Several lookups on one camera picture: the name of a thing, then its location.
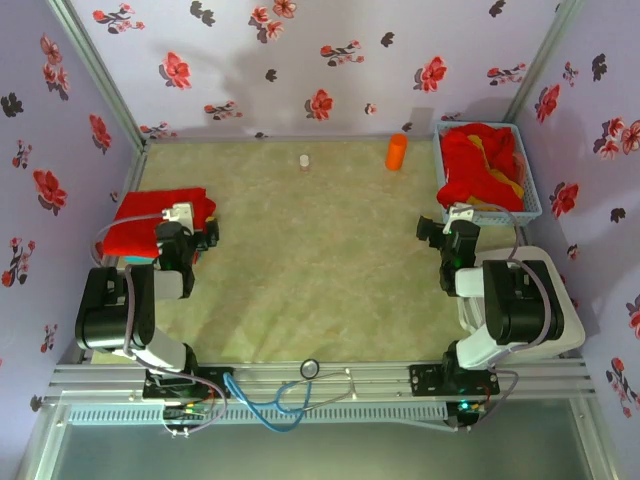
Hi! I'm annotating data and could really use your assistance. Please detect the grey left arm cable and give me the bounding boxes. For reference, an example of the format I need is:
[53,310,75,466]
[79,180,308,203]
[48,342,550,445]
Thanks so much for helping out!
[91,208,229,439]

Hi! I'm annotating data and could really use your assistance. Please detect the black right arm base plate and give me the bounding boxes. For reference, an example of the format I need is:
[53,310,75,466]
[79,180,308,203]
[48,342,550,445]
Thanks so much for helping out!
[408,363,501,399]

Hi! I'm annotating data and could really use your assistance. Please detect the black controller board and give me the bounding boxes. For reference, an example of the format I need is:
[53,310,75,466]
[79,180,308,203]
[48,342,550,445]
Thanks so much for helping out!
[457,398,487,429]

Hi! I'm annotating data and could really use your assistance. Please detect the grey right arm cable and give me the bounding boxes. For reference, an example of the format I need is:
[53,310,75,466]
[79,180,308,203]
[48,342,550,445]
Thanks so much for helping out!
[449,202,556,431]

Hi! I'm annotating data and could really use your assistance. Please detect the red t-shirt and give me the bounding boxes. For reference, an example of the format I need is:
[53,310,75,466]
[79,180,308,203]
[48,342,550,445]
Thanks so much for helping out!
[436,123,526,214]
[102,187,218,261]

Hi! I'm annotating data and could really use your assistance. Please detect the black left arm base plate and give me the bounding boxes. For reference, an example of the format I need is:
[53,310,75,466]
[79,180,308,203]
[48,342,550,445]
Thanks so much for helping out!
[142,366,232,401]

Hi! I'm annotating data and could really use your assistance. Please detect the orange cylinder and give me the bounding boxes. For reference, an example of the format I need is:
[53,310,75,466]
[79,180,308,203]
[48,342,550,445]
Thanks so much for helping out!
[385,133,409,172]

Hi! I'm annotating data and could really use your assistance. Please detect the aluminium frame post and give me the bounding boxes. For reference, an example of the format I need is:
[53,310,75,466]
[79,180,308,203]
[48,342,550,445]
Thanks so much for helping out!
[503,0,587,125]
[47,0,149,151]

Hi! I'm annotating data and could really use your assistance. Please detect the green circuit board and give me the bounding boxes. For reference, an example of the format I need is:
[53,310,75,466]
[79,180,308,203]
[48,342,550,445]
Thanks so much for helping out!
[162,403,212,422]

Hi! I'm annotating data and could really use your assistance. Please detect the aluminium frame rail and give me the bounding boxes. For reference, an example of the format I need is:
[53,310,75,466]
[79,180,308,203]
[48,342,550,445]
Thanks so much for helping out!
[43,362,599,406]

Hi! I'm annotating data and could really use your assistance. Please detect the grey slotted cable duct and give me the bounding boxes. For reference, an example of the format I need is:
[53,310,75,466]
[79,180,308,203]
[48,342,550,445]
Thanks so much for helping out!
[67,402,449,426]

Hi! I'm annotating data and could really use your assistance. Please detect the blue plastic basket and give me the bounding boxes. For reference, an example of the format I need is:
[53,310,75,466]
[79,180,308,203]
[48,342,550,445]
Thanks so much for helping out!
[432,121,544,226]

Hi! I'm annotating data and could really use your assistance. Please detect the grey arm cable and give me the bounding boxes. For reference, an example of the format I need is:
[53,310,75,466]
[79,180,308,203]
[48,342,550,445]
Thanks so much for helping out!
[91,208,229,439]
[449,202,556,431]

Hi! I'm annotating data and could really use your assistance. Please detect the yellow t-shirt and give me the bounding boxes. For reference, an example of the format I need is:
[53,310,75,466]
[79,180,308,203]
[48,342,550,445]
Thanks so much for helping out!
[467,134,525,211]

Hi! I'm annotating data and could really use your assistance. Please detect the blue stethoscope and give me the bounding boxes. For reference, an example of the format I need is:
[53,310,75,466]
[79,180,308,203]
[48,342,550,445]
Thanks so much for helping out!
[223,358,357,432]

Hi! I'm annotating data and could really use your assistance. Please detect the folded red t-shirt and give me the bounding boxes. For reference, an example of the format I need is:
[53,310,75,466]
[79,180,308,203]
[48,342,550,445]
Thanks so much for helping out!
[102,187,218,261]

